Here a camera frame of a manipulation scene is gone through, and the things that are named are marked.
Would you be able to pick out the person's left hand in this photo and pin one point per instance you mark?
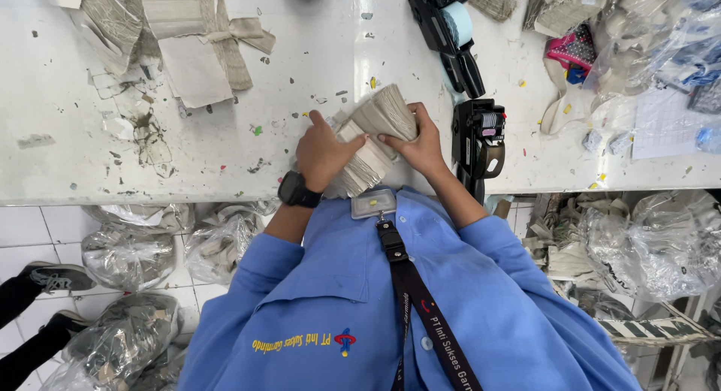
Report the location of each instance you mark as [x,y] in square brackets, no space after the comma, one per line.
[321,154]

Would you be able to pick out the person's right hand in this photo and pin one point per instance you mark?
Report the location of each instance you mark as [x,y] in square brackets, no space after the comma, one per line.
[425,149]

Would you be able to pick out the stack of beige fabric pieces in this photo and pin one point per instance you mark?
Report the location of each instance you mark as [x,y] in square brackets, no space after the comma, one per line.
[374,126]

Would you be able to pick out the black wristwatch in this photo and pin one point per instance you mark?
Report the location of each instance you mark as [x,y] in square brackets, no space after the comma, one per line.
[296,189]

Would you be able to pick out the black label gun red knob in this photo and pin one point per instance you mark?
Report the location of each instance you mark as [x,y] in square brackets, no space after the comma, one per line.
[476,143]

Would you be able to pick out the clear badge holder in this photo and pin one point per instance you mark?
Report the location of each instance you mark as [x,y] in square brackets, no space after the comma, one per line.
[373,204]

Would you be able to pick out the black label gun blue roll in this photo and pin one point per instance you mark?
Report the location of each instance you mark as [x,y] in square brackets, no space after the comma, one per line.
[445,36]

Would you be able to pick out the clear bag of fabric scraps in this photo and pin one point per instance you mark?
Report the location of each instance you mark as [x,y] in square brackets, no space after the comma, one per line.
[222,244]
[127,258]
[143,217]

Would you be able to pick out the flat beige fabric piece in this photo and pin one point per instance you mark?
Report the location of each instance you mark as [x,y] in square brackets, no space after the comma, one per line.
[194,72]

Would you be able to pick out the grey striped fabric bundle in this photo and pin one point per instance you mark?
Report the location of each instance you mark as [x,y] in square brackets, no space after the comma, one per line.
[493,1]

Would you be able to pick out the small clear packet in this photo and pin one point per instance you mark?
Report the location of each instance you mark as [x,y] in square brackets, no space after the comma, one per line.
[592,141]
[620,143]

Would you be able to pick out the heap of beige fabric strips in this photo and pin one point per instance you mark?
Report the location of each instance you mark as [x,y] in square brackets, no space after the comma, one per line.
[563,250]

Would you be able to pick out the person's blue work shirt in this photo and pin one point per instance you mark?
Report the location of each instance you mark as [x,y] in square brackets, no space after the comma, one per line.
[495,312]

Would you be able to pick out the pink dotted pouch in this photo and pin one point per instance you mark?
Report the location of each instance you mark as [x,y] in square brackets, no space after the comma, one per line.
[574,50]

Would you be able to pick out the tied beige fabric bundle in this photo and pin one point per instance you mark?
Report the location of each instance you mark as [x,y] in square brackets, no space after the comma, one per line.
[186,13]

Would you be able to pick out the heap of beige fabric cuts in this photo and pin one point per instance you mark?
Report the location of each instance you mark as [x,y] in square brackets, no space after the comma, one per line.
[563,8]

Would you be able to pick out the white paper sheet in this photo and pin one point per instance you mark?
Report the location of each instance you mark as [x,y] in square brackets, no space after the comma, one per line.
[664,126]

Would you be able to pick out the grey woven fabric piece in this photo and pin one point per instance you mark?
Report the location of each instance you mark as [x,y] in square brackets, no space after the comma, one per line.
[112,19]

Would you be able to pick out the big clear plastic bag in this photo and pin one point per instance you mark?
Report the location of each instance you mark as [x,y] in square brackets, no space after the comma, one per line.
[664,244]

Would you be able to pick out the clear bags of blue pieces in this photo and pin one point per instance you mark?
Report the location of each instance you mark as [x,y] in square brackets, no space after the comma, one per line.
[664,36]

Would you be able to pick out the large clear bag of scraps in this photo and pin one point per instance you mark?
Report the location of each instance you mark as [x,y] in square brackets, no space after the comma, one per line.
[121,340]

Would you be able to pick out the black white striped strip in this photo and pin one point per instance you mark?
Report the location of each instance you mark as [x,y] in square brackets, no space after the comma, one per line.
[653,330]

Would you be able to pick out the white metal frame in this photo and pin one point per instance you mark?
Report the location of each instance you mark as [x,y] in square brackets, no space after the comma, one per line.
[690,346]

